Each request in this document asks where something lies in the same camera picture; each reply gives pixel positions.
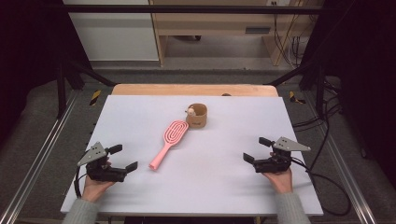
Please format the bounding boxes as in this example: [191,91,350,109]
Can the black horizontal bar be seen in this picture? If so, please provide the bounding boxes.
[62,4,325,15]

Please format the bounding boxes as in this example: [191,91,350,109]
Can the white table board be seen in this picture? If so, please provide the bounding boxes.
[60,94,324,217]

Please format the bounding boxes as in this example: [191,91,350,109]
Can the right hand-held gripper cable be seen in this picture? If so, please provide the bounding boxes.
[290,157,353,217]

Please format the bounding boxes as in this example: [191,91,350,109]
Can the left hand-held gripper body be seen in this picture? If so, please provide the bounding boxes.
[77,141,127,183]

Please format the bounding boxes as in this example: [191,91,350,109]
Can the black metal stand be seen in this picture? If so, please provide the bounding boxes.
[264,60,328,119]
[55,58,117,119]

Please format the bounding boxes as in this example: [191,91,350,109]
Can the aluminium rail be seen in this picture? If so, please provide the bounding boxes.
[323,133,378,224]
[0,90,79,224]

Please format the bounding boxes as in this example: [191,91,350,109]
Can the pink hairbrush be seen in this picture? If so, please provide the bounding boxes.
[148,119,190,172]

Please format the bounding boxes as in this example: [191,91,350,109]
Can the black floor cables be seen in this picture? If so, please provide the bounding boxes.
[291,77,344,173]

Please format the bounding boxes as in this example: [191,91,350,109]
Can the hanging desk cables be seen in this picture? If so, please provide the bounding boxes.
[272,13,304,67]

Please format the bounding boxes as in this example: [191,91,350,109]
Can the person's left hand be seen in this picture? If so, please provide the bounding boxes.
[81,177,117,203]

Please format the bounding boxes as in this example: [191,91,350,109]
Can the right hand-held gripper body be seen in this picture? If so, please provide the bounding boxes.
[253,136,312,174]

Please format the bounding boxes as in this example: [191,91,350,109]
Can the white cabinet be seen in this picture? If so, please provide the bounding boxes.
[62,0,160,62]

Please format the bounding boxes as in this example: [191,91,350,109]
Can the wooden table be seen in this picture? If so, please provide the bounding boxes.
[111,83,279,97]

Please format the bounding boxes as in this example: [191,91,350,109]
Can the black curtain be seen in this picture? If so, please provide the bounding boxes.
[0,0,92,144]
[302,0,396,188]

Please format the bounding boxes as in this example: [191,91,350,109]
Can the person's right hand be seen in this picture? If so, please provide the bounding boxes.
[262,170,294,194]

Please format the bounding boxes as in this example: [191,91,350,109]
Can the left hand-held gripper cable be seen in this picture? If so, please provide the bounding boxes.
[73,166,89,200]

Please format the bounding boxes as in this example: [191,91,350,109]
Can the hand-held gripper cable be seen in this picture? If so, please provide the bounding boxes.
[73,166,89,200]
[290,157,353,217]

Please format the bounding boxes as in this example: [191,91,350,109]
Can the wooden desk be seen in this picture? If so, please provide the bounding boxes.
[148,0,325,67]

